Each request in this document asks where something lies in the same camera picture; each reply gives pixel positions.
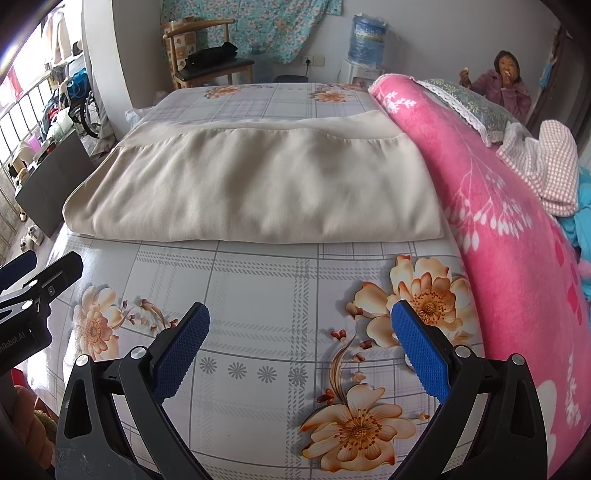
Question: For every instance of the person's left hand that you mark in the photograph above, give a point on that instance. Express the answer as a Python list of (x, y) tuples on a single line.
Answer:
[(23, 410)]

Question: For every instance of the cream zip jacket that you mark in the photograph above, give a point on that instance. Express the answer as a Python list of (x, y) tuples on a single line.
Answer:
[(254, 184)]

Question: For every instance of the pile of clothes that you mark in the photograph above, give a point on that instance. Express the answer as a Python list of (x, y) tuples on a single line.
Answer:
[(55, 120)]

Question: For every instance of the black round stool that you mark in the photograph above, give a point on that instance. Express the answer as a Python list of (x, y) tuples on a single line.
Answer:
[(293, 78)]

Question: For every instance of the metal window railing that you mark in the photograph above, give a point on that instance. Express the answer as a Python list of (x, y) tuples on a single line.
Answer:
[(14, 129)]

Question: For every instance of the checkered white cloth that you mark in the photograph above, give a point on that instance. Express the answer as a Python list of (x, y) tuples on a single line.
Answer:
[(549, 170)]

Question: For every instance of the hanging blue cloth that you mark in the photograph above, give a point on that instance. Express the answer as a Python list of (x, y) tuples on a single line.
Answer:
[(547, 69)]

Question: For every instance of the white wall socket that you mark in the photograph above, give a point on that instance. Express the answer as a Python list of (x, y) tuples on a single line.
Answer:
[(314, 60)]

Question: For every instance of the blue water bottle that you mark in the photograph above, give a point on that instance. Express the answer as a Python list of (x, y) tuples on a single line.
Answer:
[(367, 41)]

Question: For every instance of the white water dispenser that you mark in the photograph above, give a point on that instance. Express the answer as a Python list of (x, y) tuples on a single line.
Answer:
[(355, 74)]

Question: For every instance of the wheelchair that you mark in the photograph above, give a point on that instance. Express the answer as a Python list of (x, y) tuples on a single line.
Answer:
[(90, 115)]

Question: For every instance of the bed with floral checked sheet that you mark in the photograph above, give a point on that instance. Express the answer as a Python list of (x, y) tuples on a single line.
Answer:
[(258, 300)]

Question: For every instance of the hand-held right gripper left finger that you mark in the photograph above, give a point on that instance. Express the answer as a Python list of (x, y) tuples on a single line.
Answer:
[(182, 350)]

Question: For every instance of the black bag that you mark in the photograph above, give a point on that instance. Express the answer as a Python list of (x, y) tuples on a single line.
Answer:
[(212, 55)]

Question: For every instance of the lace-trimmed grey pillow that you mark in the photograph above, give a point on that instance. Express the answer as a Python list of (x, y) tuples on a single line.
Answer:
[(466, 104)]

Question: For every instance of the pink floral blanket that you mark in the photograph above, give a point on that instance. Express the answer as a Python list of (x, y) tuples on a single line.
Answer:
[(508, 277)]

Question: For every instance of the wooden chair with dark seat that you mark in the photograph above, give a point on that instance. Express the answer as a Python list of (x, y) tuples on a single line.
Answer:
[(207, 73)]

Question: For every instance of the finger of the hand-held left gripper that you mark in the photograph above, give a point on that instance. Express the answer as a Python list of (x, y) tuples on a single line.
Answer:
[(18, 270), (60, 272)]

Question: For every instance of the white shoe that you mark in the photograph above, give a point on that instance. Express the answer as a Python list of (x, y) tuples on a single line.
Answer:
[(34, 235)]

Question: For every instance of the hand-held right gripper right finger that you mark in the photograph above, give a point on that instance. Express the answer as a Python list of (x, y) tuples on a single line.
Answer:
[(420, 350)]

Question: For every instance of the dark grey board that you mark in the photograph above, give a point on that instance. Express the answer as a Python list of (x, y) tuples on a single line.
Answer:
[(55, 184)]

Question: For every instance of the hanging pale garments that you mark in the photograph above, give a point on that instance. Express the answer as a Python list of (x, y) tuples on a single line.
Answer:
[(62, 37)]

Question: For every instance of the turquoise cloth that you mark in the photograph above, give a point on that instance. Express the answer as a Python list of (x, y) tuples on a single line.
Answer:
[(579, 230)]

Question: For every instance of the teal floral hanging cloth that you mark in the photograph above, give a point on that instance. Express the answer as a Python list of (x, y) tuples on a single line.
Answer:
[(277, 27)]

